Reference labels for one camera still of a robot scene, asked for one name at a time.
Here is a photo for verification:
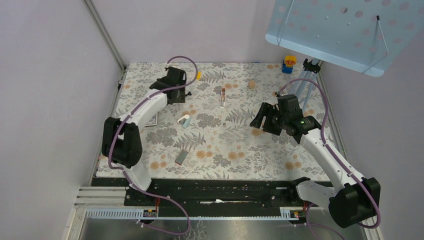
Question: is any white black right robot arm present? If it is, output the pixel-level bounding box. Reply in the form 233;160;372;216
250;94;381;228

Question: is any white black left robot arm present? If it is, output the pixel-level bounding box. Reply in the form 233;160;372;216
101;66;187;191

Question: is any small yellow block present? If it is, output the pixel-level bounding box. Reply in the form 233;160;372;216
196;71;202;80

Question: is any round tan wooden piece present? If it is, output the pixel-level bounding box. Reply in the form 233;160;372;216
248;80;256;89

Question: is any floral patterned table mat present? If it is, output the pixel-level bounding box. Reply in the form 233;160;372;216
96;62;335;182

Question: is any yellow blue toy figure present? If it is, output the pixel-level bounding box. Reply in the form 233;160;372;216
281;55;297;74

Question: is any grey tripod stand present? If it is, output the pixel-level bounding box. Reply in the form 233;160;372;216
289;58;321;113

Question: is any grey metal staple strip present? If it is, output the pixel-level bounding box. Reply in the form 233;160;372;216
174;149;189;166

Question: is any light blue perforated metal board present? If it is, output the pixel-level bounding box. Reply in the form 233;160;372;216
265;0;424;77

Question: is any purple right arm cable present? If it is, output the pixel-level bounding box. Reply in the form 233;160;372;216
275;78;382;230

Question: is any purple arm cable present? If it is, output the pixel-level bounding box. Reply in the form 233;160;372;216
107;55;199;236
275;78;382;230

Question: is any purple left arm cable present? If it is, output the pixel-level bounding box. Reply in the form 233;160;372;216
107;55;199;236

